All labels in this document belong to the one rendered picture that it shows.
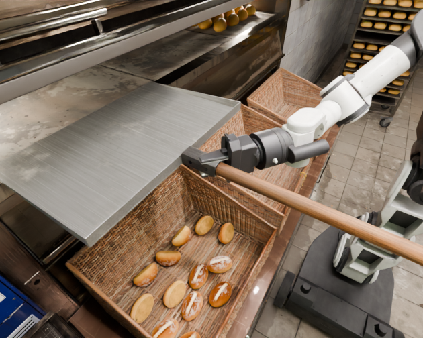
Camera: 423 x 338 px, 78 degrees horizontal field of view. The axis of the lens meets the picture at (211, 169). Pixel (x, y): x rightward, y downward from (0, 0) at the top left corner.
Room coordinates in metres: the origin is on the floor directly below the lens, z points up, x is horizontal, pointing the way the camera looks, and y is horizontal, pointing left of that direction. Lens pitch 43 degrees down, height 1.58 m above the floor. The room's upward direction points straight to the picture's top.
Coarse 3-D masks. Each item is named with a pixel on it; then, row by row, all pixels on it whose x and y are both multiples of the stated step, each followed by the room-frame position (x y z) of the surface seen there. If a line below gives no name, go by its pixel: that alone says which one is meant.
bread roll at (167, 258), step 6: (162, 252) 0.53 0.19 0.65; (168, 252) 0.53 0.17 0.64; (174, 252) 0.53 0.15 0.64; (156, 258) 0.51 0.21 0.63; (162, 258) 0.50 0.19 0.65; (168, 258) 0.50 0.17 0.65; (174, 258) 0.50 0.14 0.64; (180, 258) 0.52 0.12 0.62; (162, 264) 0.49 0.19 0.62; (168, 264) 0.49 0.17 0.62; (174, 264) 0.49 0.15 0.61
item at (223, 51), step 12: (264, 24) 1.65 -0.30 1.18; (276, 24) 1.75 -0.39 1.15; (240, 36) 1.42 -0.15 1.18; (252, 36) 1.46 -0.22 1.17; (216, 48) 1.24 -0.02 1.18; (228, 48) 1.24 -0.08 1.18; (240, 48) 1.35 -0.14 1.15; (192, 60) 1.10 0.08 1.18; (204, 60) 1.10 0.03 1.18; (216, 60) 1.15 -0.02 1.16; (180, 72) 0.97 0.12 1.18; (192, 72) 1.00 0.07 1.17; (168, 84) 0.87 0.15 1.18; (180, 84) 0.93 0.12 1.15; (0, 192) 0.38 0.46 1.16; (12, 192) 0.39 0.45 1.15
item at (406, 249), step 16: (224, 176) 0.39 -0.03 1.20; (240, 176) 0.38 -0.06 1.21; (272, 192) 0.34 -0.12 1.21; (288, 192) 0.33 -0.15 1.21; (304, 208) 0.30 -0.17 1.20; (320, 208) 0.30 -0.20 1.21; (336, 224) 0.27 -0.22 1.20; (352, 224) 0.26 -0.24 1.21; (368, 224) 0.26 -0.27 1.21; (368, 240) 0.24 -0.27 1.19; (384, 240) 0.23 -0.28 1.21; (400, 240) 0.23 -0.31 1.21; (416, 256) 0.21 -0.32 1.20
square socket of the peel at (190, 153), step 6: (186, 150) 0.46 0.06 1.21; (192, 150) 0.46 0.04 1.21; (198, 150) 0.46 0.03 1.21; (186, 156) 0.44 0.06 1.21; (192, 156) 0.44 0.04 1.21; (198, 156) 0.44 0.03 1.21; (186, 162) 0.45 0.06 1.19; (192, 162) 0.44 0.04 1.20; (198, 162) 0.43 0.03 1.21; (216, 162) 0.42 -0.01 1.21; (198, 168) 0.43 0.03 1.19; (204, 168) 0.42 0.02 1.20; (210, 168) 0.41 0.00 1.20; (210, 174) 0.41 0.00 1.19
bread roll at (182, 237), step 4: (184, 228) 0.64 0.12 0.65; (188, 228) 0.64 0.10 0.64; (180, 232) 0.62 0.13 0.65; (184, 232) 0.62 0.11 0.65; (188, 232) 0.62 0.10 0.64; (176, 236) 0.60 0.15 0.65; (180, 236) 0.60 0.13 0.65; (184, 236) 0.60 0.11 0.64; (188, 236) 0.61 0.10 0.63; (172, 240) 0.59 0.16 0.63; (176, 240) 0.58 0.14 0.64; (180, 240) 0.58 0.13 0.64; (184, 240) 0.59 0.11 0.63; (188, 240) 0.60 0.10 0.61; (176, 244) 0.57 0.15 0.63; (180, 244) 0.58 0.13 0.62
